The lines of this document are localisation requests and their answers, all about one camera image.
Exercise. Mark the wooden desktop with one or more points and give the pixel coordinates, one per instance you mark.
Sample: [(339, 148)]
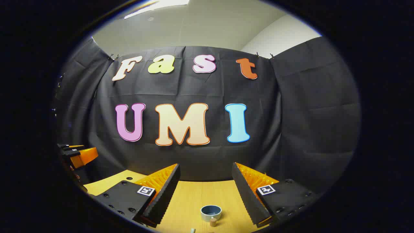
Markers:
[(190, 200)]

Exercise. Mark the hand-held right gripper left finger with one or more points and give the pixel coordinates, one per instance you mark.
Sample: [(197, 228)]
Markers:
[(163, 197)]

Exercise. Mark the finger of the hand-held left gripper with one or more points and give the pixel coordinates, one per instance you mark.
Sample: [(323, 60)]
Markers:
[(69, 147), (84, 156)]

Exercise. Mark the black backdrop cloth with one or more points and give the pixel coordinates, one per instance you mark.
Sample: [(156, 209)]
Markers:
[(200, 155)]

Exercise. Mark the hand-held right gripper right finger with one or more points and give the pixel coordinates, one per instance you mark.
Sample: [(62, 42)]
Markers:
[(247, 197)]

